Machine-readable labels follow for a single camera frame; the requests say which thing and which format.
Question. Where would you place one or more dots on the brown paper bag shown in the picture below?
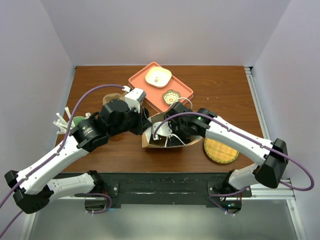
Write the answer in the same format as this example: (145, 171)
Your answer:
(166, 138)

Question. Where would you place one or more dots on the green cup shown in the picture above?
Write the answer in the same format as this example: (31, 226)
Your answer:
(76, 120)

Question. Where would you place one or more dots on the woven bamboo coaster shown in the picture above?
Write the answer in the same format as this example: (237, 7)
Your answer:
(218, 152)

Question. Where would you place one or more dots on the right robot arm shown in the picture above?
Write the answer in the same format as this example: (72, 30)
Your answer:
(268, 157)

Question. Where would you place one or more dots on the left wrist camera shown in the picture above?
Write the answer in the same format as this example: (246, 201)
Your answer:
(134, 99)

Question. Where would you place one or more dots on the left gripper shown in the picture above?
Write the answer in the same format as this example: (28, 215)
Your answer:
(143, 122)

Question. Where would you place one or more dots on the cream square bowl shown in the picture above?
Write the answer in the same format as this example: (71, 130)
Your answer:
(158, 77)

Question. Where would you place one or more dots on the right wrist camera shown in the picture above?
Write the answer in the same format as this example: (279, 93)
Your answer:
(156, 130)

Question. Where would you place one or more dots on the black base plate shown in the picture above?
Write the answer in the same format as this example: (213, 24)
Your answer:
(164, 188)

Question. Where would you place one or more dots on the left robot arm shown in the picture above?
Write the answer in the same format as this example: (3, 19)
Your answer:
(36, 186)

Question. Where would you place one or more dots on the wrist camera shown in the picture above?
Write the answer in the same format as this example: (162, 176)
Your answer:
(134, 99)
(156, 130)

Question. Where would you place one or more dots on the cardboard cup carrier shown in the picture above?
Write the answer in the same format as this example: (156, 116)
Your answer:
(113, 96)

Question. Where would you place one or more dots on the green patterned small dish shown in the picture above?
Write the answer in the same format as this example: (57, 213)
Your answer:
(170, 96)

